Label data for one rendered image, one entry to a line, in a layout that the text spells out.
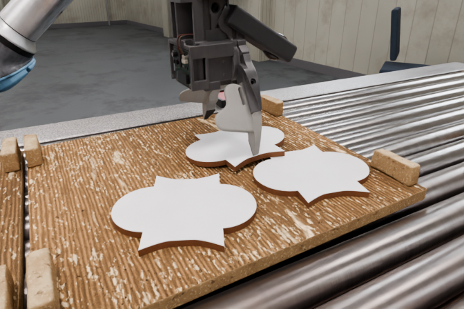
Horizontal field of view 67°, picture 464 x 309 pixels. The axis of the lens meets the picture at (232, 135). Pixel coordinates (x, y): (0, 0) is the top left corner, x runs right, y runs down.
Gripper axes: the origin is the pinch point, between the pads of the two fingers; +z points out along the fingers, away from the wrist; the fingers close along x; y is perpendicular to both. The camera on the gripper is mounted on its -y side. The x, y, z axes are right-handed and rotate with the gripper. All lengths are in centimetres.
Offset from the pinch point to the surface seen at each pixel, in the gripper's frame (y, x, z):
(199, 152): 5.7, 1.3, 0.7
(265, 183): 2.3, 12.0, 1.0
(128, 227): 18.1, 12.5, 0.7
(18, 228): 27.3, 6.2, 1.3
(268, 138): -4.1, 3.4, 0.2
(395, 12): -252, -167, 7
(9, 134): 29.4, -27.0, 3.3
